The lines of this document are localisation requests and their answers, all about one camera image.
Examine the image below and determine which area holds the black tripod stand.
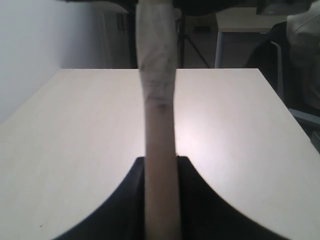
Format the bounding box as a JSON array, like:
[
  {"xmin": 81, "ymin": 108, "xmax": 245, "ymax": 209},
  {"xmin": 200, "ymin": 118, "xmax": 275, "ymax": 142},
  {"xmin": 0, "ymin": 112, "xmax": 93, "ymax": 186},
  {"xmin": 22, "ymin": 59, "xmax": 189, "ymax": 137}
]
[{"xmin": 127, "ymin": 9, "xmax": 211, "ymax": 70}]

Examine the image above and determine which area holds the dark office chair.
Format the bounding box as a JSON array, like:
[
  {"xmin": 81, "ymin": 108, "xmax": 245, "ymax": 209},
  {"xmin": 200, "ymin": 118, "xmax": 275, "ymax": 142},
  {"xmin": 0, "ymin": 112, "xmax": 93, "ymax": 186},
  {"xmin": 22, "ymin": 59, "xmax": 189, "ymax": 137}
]
[{"xmin": 254, "ymin": 11, "xmax": 320, "ymax": 141}]

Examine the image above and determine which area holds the white background desk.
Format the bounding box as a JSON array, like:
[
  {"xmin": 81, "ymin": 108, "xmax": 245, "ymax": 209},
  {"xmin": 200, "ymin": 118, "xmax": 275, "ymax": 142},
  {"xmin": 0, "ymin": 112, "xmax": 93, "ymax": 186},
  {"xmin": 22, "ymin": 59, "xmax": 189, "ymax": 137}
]
[{"xmin": 214, "ymin": 7, "xmax": 287, "ymax": 68}]

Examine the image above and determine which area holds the wooden paint brush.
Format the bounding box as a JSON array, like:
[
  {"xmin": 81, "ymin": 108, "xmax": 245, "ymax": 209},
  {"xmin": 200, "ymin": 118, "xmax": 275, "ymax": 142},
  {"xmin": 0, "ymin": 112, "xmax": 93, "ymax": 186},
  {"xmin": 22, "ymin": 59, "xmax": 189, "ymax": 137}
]
[{"xmin": 136, "ymin": 0, "xmax": 182, "ymax": 240}]

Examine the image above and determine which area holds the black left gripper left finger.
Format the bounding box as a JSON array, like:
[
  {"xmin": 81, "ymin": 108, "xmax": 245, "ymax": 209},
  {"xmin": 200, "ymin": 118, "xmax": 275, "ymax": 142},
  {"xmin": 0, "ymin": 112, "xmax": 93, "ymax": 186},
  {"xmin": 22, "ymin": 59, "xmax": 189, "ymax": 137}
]
[{"xmin": 56, "ymin": 157, "xmax": 145, "ymax": 240}]

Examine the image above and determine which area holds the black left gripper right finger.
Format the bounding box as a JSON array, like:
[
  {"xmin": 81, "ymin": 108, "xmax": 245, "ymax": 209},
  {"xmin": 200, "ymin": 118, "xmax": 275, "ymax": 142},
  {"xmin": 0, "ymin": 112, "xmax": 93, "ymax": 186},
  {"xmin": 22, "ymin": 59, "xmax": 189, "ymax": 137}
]
[{"xmin": 176, "ymin": 155, "xmax": 298, "ymax": 240}]

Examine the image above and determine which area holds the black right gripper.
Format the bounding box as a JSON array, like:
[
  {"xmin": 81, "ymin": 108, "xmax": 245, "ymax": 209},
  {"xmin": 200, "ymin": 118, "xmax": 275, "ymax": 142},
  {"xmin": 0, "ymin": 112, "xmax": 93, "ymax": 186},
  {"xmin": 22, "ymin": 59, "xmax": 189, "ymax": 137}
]
[{"xmin": 67, "ymin": 0, "xmax": 312, "ymax": 17}]

